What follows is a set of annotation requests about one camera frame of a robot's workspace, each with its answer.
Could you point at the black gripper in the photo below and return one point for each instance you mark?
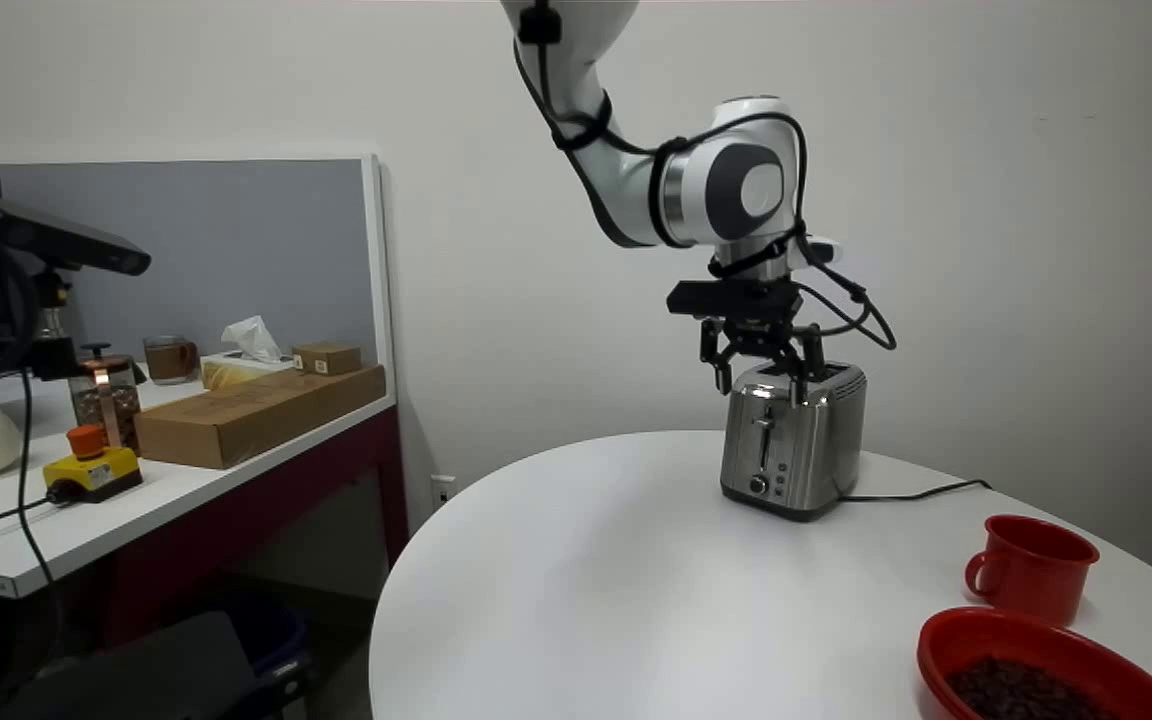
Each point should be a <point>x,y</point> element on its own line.
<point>763,331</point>

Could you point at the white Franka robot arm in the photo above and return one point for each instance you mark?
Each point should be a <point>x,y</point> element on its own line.
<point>628,174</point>

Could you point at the black toaster lever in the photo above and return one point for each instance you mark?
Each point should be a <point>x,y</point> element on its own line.
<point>766,420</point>

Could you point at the silver two-slot toaster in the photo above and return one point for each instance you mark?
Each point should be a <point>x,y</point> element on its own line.
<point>789,446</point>

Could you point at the yellow emergency stop button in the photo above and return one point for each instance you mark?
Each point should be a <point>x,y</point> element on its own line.
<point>94,468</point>

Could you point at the red plastic cup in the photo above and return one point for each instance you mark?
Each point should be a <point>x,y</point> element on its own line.
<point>1029,566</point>

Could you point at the red plastic bowl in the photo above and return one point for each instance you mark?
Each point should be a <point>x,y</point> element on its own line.
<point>956,644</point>

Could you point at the dark coffee beans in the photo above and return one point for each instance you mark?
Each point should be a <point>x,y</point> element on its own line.
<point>1022,688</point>

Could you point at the small wooden block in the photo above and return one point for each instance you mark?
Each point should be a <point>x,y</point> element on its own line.
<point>331,359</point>

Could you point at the cardboard box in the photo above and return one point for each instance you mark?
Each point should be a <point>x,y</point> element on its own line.
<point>259,412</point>

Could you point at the tissue box with white tissue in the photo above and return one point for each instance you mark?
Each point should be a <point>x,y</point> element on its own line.
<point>245,361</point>

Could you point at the grey divider panel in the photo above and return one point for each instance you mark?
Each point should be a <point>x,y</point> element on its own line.
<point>241,252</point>

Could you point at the blue bin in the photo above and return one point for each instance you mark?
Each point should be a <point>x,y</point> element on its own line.
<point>276,644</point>

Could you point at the small brown box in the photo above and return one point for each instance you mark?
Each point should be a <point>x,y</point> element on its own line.
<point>173,361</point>

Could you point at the white desk with maroon front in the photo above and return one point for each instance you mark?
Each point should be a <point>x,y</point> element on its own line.
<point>161,514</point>

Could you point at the glass metal french press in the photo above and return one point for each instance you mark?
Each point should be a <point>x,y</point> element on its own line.
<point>104,393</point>

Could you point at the black office chair seat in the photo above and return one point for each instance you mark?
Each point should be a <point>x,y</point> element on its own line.
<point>138,672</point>

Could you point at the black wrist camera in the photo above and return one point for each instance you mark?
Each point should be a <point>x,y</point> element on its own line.
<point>702,296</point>

